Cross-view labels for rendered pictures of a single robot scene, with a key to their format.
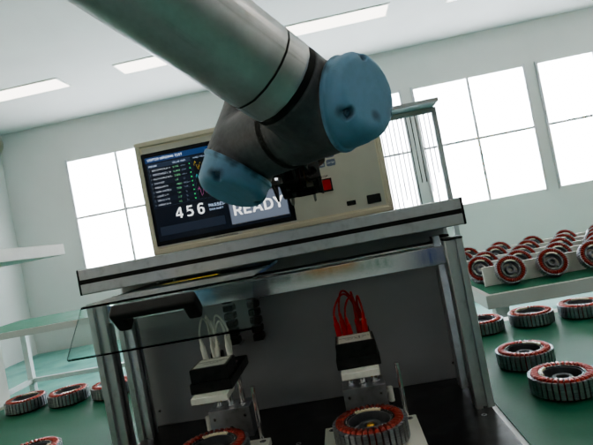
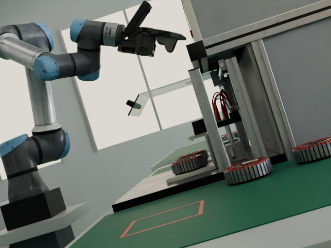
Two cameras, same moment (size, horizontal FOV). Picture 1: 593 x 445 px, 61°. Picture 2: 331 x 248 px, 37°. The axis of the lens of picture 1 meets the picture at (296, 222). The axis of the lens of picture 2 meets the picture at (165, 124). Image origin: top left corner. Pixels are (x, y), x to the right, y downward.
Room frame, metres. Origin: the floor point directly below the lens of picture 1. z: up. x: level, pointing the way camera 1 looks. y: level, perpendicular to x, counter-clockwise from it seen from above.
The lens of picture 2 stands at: (0.74, -1.57, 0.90)
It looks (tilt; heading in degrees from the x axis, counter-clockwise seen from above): 1 degrees up; 91
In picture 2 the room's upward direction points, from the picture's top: 17 degrees counter-clockwise
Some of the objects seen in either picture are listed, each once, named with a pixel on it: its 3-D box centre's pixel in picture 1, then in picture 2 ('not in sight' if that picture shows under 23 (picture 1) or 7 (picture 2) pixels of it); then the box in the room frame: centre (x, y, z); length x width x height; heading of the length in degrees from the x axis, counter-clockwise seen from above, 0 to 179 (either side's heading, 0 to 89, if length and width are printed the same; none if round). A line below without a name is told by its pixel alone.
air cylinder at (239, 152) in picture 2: (365, 396); (235, 151); (0.90, -0.06, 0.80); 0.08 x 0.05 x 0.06; 85
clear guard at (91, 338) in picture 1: (192, 301); (174, 94); (0.78, 0.18, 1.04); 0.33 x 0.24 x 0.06; 175
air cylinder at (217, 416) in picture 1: (234, 418); (232, 147); (0.92, 0.18, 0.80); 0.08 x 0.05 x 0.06; 85
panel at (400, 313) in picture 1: (291, 328); (254, 103); (1.02, 0.05, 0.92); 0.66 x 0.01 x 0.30; 85
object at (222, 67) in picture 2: (276, 273); (220, 75); (0.94, 0.06, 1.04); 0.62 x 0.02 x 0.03; 85
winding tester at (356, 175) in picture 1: (274, 184); (247, 9); (1.09, 0.03, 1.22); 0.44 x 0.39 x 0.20; 85
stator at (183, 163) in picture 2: (371, 428); (189, 164); (0.76, -0.05, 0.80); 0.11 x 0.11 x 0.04
